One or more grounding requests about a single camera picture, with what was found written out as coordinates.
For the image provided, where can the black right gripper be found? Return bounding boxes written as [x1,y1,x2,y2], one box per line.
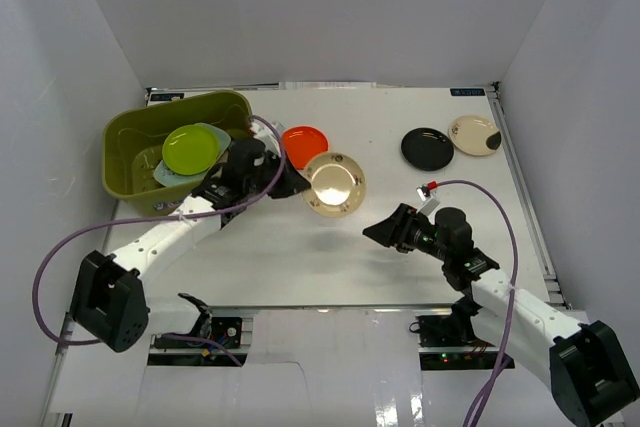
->
[363,204,451,263]

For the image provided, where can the beige plate with characters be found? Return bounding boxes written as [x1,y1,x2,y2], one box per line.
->
[302,152,367,218]

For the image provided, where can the lime green round plate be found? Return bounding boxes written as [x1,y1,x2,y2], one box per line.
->
[162,124,220,176]

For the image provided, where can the light blue oblong dish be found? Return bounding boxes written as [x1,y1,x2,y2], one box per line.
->
[153,123,231,187]

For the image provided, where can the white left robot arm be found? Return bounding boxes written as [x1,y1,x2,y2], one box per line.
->
[71,138,311,353]

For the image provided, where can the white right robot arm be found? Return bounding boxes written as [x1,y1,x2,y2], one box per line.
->
[363,204,639,426]

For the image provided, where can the olive green plastic bin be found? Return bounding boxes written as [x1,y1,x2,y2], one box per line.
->
[102,91,252,217]

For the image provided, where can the orange round plate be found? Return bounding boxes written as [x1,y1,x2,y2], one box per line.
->
[282,126,329,170]

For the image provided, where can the black round plate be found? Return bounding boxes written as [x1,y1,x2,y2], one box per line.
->
[400,127,454,172]

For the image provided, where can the papers at table back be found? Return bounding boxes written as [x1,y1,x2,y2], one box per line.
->
[278,81,377,90]

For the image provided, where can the cream plate with black spot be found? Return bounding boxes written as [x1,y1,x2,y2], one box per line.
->
[448,115,502,157]

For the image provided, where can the blue label sticker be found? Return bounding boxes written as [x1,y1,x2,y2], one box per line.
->
[450,88,486,97]
[149,92,185,102]

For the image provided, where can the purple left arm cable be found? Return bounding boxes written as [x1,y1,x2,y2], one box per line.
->
[32,115,289,367]

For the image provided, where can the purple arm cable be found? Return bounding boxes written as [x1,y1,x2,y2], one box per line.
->
[32,115,289,367]
[429,178,519,427]

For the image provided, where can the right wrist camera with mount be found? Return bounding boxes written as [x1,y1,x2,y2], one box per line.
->
[416,181,440,217]

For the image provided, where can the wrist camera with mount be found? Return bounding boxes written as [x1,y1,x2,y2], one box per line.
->
[250,121,285,155]
[416,181,440,217]

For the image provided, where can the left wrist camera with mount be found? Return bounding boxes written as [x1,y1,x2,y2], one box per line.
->
[250,121,285,155]

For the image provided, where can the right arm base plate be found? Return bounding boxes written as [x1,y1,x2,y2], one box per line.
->
[409,315,498,372]

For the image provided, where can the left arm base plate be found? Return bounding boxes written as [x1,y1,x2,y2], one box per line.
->
[147,317,248,367]

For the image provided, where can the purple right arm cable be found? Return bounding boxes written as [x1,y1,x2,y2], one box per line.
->
[429,178,519,427]

